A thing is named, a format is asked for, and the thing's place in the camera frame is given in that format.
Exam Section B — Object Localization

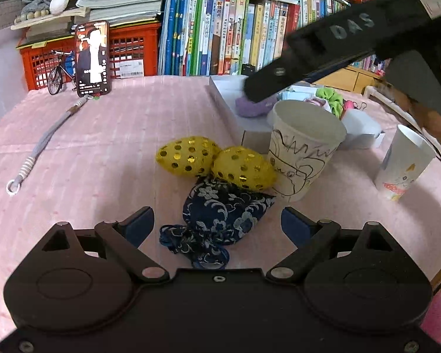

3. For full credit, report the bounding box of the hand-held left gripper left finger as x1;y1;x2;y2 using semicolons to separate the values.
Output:
40;206;170;284

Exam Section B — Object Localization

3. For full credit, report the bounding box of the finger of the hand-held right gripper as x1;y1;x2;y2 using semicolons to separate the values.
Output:
243;62;356;104

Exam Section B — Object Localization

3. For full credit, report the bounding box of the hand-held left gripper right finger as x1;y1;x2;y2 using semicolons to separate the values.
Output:
265;206;396;284

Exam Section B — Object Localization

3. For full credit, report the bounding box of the purple soft toy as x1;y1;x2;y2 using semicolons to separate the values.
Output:
235;94;280;118

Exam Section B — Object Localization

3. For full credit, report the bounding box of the white cardboard box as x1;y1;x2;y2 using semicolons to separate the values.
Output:
209;74;386;150

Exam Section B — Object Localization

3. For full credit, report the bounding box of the green scrunchie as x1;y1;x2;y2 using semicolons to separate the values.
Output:
315;87;345;119

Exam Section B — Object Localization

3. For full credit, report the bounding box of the blue floral fabric pouch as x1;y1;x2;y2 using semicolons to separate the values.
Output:
159;176;276;270

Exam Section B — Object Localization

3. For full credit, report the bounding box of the person's right hand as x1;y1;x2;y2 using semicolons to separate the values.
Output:
376;33;441;150

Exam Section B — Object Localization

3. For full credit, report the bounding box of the wooden drawer unit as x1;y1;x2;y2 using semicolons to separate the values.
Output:
331;65;386;94

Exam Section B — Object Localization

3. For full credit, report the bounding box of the row of large picture books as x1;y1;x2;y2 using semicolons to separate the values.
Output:
158;0;303;78

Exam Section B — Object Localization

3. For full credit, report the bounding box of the paper cup with line drawing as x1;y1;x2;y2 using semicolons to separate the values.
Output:
266;100;348;202

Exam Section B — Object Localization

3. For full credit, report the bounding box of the yellow sequin pouch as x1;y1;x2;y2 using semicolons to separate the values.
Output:
155;137;223;177
210;146;278;192

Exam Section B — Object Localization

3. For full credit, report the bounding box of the pink tablecloth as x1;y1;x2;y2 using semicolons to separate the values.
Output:
0;74;441;344

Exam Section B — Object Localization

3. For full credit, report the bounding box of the paper cup with cat drawing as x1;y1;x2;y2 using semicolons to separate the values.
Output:
374;124;437;202

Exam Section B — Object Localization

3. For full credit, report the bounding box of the red plastic crate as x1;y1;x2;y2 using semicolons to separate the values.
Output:
19;22;161;91

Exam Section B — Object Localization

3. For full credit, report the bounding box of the stack of flat-lying books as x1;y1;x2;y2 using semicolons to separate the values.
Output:
11;0;168;41

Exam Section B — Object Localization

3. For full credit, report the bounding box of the smartphone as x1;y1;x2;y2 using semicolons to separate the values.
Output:
75;20;113;97

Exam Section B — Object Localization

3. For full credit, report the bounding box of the miniature bicycle model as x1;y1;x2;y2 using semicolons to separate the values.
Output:
47;49;78;95

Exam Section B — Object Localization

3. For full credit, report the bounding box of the grey lanyard strap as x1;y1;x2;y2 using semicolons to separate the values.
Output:
6;95;91;195

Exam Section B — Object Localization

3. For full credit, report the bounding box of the wooden bead string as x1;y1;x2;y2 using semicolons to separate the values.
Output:
14;9;54;24

